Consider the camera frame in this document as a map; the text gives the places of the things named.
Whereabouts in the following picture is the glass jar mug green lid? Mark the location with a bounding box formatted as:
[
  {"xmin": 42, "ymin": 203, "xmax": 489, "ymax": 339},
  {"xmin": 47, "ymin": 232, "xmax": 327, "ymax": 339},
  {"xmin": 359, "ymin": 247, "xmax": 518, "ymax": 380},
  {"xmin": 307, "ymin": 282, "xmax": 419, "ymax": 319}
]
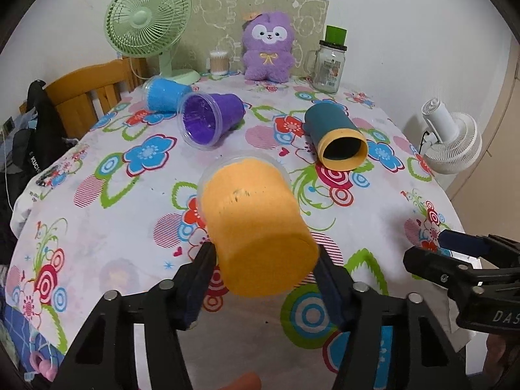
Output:
[{"xmin": 303, "ymin": 25, "xmax": 349, "ymax": 93}]

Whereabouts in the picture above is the patterned beige board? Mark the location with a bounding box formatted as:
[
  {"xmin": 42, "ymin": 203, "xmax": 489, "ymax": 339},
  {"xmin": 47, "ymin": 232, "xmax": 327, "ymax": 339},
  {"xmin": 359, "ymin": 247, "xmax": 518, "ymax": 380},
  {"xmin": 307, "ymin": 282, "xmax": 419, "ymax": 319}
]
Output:
[{"xmin": 173, "ymin": 0, "xmax": 331, "ymax": 79}]

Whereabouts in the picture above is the purple plush toy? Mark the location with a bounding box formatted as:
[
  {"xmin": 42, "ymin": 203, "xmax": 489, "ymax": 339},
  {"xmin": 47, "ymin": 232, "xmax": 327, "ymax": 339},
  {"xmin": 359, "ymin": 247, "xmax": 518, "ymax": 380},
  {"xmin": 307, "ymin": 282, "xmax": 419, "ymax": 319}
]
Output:
[{"xmin": 241, "ymin": 11, "xmax": 296, "ymax": 82}]

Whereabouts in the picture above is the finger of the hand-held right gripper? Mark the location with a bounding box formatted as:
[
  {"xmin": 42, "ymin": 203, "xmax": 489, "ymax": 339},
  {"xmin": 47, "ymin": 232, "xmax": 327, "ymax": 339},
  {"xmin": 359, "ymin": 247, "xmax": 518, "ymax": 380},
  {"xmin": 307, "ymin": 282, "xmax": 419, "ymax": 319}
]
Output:
[
  {"xmin": 438, "ymin": 229, "xmax": 520, "ymax": 271},
  {"xmin": 403, "ymin": 246, "xmax": 482, "ymax": 295}
]

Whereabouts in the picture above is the pink plastic toy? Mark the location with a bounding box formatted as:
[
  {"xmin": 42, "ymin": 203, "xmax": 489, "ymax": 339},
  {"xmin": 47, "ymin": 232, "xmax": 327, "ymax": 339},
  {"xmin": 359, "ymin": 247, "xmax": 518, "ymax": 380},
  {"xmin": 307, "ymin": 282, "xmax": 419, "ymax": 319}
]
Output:
[{"xmin": 29, "ymin": 351, "xmax": 59, "ymax": 382}]

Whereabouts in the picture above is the cotton swab container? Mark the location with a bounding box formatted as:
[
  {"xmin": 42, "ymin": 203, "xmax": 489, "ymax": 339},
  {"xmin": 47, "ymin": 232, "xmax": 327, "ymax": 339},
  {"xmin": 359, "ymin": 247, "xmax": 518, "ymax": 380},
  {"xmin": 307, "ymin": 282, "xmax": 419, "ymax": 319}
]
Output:
[{"xmin": 209, "ymin": 50, "xmax": 230, "ymax": 76}]

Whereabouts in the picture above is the white fan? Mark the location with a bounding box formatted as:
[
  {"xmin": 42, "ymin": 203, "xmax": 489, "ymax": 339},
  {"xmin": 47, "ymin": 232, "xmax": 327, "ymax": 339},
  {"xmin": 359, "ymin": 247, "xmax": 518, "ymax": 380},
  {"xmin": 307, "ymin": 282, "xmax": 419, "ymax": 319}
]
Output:
[{"xmin": 420, "ymin": 97, "xmax": 483, "ymax": 175}]

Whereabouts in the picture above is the wooden chair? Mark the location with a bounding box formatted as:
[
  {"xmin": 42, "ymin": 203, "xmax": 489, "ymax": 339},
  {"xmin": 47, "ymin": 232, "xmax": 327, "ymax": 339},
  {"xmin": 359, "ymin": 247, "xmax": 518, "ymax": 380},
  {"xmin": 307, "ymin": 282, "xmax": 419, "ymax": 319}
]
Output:
[{"xmin": 19, "ymin": 57, "xmax": 148, "ymax": 139}]

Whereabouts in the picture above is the blue cup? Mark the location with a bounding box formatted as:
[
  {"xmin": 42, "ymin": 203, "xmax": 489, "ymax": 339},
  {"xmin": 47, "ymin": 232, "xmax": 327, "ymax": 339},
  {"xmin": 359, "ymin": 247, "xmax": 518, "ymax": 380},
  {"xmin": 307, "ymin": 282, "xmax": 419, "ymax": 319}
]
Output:
[{"xmin": 142, "ymin": 76, "xmax": 192, "ymax": 113}]

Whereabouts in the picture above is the black jacket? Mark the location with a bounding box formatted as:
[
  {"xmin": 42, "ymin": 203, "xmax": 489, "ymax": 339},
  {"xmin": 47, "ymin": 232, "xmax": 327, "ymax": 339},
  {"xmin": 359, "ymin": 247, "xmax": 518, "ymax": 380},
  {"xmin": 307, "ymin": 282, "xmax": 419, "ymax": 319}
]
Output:
[{"xmin": 11, "ymin": 79, "xmax": 69, "ymax": 206}]

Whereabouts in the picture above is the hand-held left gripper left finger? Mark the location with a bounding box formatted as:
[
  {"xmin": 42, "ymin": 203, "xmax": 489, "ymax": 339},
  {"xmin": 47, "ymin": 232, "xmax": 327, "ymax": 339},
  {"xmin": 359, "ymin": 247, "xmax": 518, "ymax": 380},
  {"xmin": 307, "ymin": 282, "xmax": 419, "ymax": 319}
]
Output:
[{"xmin": 51, "ymin": 241, "xmax": 218, "ymax": 390}]

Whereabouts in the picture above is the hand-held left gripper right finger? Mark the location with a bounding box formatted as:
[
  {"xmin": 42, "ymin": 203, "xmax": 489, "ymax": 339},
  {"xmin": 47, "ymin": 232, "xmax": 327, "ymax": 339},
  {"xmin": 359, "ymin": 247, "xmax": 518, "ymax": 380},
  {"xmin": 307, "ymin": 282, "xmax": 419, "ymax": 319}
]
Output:
[{"xmin": 313, "ymin": 244, "xmax": 474, "ymax": 390}]

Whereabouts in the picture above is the orange cup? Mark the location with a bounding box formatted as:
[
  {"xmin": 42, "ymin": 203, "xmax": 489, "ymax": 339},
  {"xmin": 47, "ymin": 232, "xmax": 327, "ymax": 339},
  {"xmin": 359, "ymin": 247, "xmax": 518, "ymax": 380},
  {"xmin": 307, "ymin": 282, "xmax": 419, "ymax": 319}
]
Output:
[{"xmin": 196, "ymin": 151, "xmax": 319, "ymax": 298}]

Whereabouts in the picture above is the green desk fan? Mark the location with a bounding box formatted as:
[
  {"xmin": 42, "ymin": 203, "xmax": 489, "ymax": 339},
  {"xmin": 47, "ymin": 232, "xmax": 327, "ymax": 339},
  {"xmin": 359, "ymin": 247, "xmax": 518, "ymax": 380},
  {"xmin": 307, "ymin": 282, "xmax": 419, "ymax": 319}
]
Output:
[{"xmin": 104, "ymin": 0, "xmax": 201, "ymax": 84}]

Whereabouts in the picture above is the floral tablecloth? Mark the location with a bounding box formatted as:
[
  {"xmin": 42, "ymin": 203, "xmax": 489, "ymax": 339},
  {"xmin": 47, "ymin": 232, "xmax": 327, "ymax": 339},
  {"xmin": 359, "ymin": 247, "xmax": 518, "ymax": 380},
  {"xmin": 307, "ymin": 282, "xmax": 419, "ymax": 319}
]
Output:
[{"xmin": 6, "ymin": 74, "xmax": 468, "ymax": 390}]

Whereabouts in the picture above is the teal cup with yellow rim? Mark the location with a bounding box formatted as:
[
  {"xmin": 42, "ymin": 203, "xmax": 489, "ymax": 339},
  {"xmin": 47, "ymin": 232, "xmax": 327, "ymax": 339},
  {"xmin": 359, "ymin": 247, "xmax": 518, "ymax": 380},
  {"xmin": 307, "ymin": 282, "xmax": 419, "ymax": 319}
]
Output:
[{"xmin": 304, "ymin": 103, "xmax": 369, "ymax": 170}]

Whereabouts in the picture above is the blue checked cloth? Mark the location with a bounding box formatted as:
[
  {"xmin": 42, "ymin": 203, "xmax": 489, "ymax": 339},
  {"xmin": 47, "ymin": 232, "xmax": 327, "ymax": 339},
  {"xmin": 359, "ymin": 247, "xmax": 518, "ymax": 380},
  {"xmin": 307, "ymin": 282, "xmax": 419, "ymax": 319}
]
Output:
[{"xmin": 0, "ymin": 292, "xmax": 66, "ymax": 390}]

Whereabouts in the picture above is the person's right hand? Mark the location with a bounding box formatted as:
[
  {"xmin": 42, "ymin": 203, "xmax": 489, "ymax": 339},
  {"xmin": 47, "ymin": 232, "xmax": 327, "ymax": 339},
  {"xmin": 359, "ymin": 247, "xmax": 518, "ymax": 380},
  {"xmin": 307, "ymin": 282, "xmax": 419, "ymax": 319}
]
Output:
[{"xmin": 483, "ymin": 331, "xmax": 516, "ymax": 379}]

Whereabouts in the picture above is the purple cup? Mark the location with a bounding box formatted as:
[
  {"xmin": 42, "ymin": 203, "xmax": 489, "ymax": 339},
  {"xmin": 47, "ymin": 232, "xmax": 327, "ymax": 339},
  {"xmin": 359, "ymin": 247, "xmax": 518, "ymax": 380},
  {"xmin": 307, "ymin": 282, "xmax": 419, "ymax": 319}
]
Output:
[{"xmin": 177, "ymin": 92, "xmax": 247, "ymax": 151}]

